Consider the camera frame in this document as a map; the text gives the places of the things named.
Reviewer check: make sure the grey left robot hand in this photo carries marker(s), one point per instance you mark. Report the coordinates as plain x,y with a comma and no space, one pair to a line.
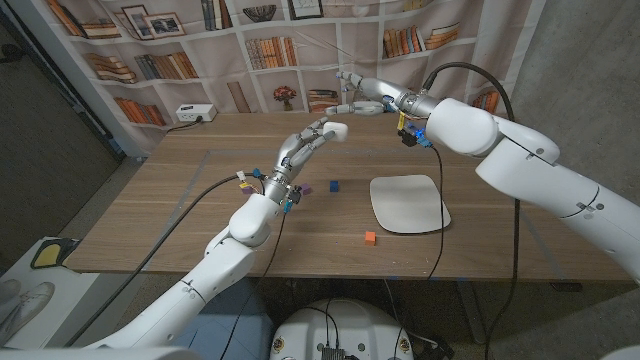
295,155

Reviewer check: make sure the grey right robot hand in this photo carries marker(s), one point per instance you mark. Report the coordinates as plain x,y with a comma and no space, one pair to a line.
380,95

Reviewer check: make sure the white airpods case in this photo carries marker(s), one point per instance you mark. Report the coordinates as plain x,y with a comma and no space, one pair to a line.
337,131

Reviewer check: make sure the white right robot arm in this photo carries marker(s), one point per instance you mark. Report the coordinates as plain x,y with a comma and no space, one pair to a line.
540,165

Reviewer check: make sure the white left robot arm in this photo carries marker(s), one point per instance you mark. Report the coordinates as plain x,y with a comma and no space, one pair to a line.
220,265

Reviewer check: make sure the purple cube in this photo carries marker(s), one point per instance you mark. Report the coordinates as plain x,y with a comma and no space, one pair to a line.
306,189

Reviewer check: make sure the blue cube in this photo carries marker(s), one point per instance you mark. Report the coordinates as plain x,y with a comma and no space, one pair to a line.
334,186

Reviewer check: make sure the white power strip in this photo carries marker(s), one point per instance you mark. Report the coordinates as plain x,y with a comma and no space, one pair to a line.
196,113

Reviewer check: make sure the white square plate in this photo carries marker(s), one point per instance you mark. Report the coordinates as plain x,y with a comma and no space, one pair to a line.
407,202

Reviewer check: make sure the orange cube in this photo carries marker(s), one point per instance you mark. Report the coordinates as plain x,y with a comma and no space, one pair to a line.
370,238

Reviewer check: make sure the printed bookshelf backdrop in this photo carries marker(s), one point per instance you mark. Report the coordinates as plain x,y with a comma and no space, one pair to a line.
220,55

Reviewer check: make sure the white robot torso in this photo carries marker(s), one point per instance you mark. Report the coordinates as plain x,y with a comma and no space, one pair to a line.
345,330

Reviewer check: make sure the grey table leg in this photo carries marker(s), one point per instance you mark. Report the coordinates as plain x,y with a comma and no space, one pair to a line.
472,315

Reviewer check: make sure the yellow and black pad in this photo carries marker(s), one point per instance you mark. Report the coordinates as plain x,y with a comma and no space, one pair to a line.
50,254

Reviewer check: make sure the white floor platform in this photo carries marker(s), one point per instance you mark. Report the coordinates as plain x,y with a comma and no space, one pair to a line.
60,300

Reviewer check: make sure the white shoe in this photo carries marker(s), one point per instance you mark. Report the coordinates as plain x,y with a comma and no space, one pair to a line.
25,310
7,291

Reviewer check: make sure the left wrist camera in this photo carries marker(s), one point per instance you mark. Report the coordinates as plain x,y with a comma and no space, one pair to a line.
294,196

